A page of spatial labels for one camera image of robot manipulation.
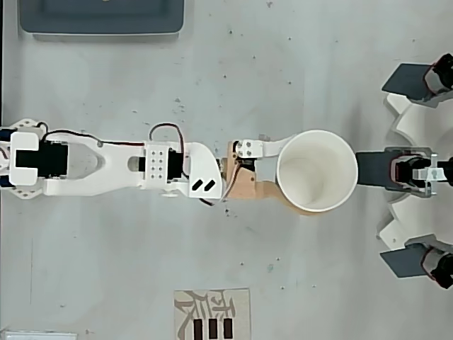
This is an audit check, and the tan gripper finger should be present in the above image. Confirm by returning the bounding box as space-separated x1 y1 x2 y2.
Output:
260 180 321 216

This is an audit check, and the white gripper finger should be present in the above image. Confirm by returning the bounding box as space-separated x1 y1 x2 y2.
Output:
237 132 298 159

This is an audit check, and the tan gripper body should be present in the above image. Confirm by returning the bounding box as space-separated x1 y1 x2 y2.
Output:
221 140 262 201

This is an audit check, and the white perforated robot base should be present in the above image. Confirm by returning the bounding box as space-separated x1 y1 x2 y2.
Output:
0 118 47 200

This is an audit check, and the printed paper mat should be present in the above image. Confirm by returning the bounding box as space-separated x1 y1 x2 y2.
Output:
173 287 252 340

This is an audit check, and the dark grey paddle plate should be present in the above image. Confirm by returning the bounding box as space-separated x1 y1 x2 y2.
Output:
355 150 396 187
379 244 429 279
381 62 435 102

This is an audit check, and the black servo motor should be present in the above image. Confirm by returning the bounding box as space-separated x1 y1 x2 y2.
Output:
384 145 453 198
423 52 453 107
405 233 453 290

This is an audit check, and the white gear-shaped stand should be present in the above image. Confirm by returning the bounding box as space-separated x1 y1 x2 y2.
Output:
377 92 453 254

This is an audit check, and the grey plastic tray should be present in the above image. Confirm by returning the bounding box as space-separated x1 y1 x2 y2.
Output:
17 0 187 40

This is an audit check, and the dark blue base part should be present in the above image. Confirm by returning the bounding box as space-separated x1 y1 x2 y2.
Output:
0 129 13 188

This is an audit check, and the black red servo cable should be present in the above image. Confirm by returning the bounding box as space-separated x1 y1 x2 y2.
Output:
148 122 188 180

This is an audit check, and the silver metal bracket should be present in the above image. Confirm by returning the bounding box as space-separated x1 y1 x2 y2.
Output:
412 152 447 196

